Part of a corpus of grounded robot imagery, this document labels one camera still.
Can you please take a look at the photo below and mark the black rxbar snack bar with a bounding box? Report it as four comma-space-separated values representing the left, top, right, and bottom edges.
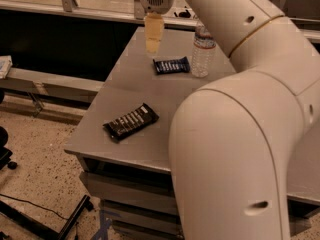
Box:
103, 103, 159, 141

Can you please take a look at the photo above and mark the black floor stand frame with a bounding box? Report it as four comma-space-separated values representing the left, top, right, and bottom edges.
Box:
0, 195, 94, 240

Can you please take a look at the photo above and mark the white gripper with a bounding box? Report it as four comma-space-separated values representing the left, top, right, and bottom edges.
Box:
140, 0, 174, 54

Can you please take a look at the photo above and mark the grey drawer cabinet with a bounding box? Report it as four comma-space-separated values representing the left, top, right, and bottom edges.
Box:
64, 27, 320, 240

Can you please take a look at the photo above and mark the black floor cable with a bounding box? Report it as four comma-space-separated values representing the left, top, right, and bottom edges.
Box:
0, 193, 69, 222

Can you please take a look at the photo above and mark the blue rxbar blueberry bar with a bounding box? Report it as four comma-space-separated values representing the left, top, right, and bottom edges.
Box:
153, 57, 190, 74

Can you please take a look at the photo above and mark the metal window frame rail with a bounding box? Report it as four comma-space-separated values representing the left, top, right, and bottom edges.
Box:
0, 0, 320, 43

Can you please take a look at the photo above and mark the clear plastic water bottle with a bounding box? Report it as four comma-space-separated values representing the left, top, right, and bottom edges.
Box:
191, 21, 216, 78

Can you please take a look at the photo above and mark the black office chair base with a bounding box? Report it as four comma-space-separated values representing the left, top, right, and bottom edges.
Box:
0, 88, 18, 171

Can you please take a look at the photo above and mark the grey metal bench rail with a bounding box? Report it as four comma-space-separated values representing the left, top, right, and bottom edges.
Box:
0, 68, 103, 116

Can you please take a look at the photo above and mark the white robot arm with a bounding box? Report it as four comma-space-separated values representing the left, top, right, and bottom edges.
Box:
169, 0, 319, 240

